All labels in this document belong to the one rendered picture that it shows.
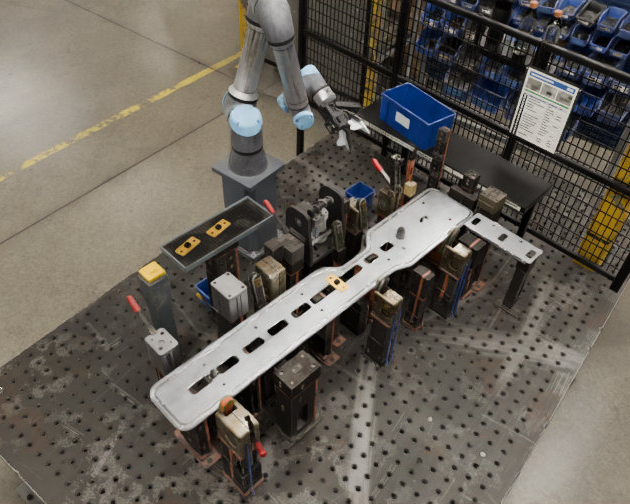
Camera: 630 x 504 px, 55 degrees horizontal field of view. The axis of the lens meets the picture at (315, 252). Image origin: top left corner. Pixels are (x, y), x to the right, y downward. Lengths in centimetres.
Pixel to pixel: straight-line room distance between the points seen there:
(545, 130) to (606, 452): 150
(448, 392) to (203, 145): 279
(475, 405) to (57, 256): 251
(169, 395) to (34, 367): 70
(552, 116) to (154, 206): 245
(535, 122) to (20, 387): 213
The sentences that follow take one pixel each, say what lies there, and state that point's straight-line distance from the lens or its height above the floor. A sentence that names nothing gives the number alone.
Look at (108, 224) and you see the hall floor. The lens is 389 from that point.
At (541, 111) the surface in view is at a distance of 254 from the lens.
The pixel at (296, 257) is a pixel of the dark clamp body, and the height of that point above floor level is 104.
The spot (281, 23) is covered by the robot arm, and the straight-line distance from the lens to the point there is 209.
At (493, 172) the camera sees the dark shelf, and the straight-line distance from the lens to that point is 261.
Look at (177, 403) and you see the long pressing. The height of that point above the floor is 100.
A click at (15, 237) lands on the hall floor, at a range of 399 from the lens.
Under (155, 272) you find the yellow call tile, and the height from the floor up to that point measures 116.
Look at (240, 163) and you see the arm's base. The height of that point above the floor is 115.
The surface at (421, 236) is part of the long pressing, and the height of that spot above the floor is 100.
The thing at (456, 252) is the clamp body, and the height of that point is 104.
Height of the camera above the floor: 254
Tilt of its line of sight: 45 degrees down
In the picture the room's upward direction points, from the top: 3 degrees clockwise
